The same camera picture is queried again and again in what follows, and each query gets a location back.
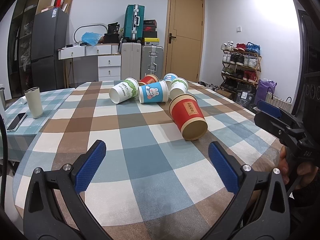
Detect red paper cup front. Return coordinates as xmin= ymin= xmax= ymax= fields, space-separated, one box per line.
xmin=169 ymin=94 xmax=208 ymax=141

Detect red paper cup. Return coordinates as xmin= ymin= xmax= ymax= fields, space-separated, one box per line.
xmin=169 ymin=94 xmax=208 ymax=141
xmin=138 ymin=74 xmax=159 ymax=86

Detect white green paper cup right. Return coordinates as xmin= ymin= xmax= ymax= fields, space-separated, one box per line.
xmin=169 ymin=77 xmax=189 ymax=100

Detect white green paper cup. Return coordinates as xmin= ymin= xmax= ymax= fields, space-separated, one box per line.
xmin=109 ymin=77 xmax=139 ymax=104
xmin=169 ymin=77 xmax=189 ymax=100

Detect blue white paper cup back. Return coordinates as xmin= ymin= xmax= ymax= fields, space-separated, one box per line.
xmin=163 ymin=73 xmax=178 ymax=82

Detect blue rabbit paper cup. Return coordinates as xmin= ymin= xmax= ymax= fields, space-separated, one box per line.
xmin=138 ymin=80 xmax=169 ymax=103

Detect red paper cup back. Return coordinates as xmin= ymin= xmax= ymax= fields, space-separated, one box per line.
xmin=138 ymin=74 xmax=159 ymax=86

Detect white green paper cup left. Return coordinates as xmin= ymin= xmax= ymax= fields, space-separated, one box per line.
xmin=109 ymin=77 xmax=139 ymax=104

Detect person right hand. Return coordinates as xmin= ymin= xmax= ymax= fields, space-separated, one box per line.
xmin=279 ymin=146 xmax=320 ymax=188

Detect woven basket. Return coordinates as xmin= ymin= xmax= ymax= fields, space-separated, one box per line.
xmin=265 ymin=87 xmax=292 ymax=113

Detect purple bag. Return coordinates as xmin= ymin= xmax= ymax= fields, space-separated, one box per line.
xmin=254 ymin=78 xmax=277 ymax=105

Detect wooden shoe rack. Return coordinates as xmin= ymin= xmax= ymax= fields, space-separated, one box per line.
xmin=221 ymin=50 xmax=262 ymax=87

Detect white smartphone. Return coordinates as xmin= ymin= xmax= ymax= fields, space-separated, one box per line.
xmin=7 ymin=113 xmax=27 ymax=132

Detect wooden door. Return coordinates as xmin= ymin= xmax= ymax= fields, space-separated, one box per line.
xmin=163 ymin=0 xmax=205 ymax=82

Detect checkered tablecloth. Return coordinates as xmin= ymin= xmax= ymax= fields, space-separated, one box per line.
xmin=12 ymin=81 xmax=281 ymax=239

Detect cream tumbler mug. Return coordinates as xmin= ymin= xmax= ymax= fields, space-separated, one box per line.
xmin=25 ymin=87 xmax=43 ymax=119

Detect silver suitcase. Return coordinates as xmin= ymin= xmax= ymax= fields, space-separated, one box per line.
xmin=140 ymin=45 xmax=164 ymax=79

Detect stacked shoe boxes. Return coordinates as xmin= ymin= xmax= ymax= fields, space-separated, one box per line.
xmin=143 ymin=20 xmax=160 ymax=46

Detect beige suitcase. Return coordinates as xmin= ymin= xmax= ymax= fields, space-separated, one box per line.
xmin=121 ymin=43 xmax=142 ymax=80

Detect teal suitcase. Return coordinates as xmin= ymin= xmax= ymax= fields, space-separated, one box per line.
xmin=123 ymin=4 xmax=145 ymax=43

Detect white drawer desk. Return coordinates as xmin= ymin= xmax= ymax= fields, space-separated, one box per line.
xmin=57 ymin=43 xmax=121 ymax=86

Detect dark bookshelf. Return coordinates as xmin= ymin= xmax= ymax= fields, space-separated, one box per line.
xmin=7 ymin=0 xmax=39 ymax=98

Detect blue plastic bag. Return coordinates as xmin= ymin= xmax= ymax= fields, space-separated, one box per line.
xmin=81 ymin=32 xmax=103 ymax=46

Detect dark grey refrigerator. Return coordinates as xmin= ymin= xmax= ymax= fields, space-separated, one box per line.
xmin=31 ymin=8 xmax=68 ymax=92

